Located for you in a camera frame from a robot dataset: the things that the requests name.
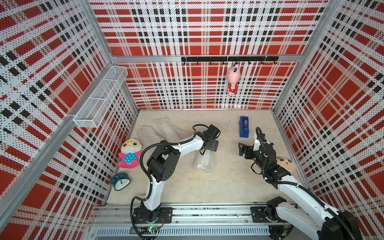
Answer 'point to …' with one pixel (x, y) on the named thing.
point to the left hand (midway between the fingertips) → (211, 143)
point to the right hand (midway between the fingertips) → (248, 143)
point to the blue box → (243, 127)
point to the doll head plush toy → (287, 164)
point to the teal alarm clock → (120, 180)
